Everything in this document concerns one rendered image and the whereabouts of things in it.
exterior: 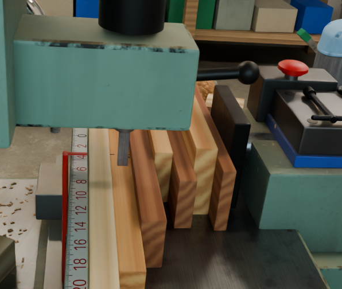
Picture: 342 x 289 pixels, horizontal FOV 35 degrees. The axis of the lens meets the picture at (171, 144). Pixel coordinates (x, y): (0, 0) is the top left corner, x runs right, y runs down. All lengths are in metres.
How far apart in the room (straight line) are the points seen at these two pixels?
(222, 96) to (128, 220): 0.17
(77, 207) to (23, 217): 0.26
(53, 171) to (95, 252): 0.29
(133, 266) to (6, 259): 0.22
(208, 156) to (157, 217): 0.09
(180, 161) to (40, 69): 0.16
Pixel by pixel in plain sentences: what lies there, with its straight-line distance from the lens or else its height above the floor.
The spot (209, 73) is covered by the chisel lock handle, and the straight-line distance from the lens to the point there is 0.45.
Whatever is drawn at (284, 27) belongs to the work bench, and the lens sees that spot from 3.68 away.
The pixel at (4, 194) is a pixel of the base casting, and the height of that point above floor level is 0.80.
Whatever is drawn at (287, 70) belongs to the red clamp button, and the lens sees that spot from 0.55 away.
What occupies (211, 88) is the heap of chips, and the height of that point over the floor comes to 0.92.
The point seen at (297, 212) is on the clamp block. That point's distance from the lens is 0.51.
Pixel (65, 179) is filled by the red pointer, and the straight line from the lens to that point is 0.49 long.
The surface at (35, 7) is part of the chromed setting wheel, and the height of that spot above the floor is 1.05.
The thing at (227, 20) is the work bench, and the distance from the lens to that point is 3.54.
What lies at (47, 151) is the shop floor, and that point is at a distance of 2.45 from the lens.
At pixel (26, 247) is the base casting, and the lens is 0.63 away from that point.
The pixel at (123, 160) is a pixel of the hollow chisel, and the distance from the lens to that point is 0.48.
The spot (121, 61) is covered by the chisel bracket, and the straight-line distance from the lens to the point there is 0.41.
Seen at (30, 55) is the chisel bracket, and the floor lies 1.06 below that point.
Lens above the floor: 1.19
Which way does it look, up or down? 28 degrees down
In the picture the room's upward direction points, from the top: 6 degrees clockwise
